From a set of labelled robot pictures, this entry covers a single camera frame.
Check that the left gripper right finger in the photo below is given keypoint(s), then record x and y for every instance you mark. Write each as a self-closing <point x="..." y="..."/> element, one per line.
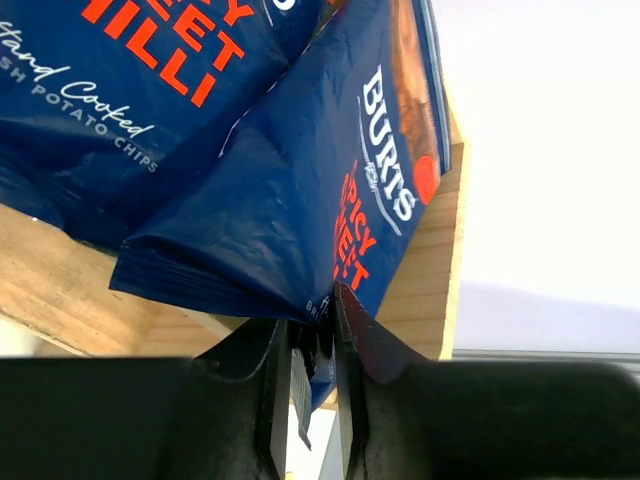
<point x="404" y="416"/>

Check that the wooden two-tier shelf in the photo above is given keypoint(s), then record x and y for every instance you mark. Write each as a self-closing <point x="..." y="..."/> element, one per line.
<point x="56" y="288"/>

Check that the spicy sweet chilli bag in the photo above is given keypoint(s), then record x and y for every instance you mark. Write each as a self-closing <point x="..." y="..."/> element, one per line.
<point x="323" y="181"/>
<point x="109" y="108"/>

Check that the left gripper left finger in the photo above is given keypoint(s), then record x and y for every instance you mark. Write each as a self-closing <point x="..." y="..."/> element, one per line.
<point x="221" y="415"/>

